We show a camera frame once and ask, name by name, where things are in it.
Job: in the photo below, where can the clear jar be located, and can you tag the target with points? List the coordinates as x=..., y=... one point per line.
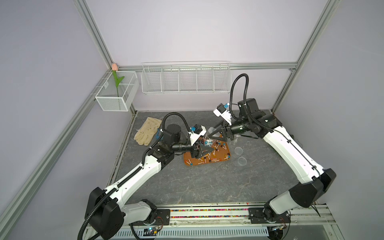
x=241, y=162
x=207, y=141

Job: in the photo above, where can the beige work glove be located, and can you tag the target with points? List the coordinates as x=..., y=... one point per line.
x=147, y=131

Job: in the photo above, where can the clear plastic jar lid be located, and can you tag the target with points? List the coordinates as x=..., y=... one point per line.
x=238, y=151

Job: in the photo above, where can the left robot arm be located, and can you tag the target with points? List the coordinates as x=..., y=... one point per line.
x=104, y=212

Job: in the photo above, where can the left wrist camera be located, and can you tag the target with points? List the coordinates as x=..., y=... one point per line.
x=195, y=133

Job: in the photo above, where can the orange wooden tray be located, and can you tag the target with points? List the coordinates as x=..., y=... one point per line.
x=220, y=154

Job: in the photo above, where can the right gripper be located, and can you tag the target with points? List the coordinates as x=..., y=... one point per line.
x=227, y=133

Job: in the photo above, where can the white mesh wall box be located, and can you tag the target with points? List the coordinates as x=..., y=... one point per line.
x=107, y=94

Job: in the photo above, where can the artificial pink tulip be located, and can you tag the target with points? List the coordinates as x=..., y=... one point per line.
x=117, y=79

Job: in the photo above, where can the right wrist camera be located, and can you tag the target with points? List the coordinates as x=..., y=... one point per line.
x=223, y=111

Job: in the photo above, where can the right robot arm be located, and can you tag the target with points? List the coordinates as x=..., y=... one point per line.
x=314, y=180

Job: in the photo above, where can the white wire wall basket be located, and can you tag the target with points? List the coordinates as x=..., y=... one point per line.
x=186, y=77

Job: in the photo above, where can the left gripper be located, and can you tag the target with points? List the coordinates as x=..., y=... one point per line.
x=197, y=152

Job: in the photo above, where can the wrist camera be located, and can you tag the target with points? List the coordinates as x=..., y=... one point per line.
x=223, y=111
x=195, y=133

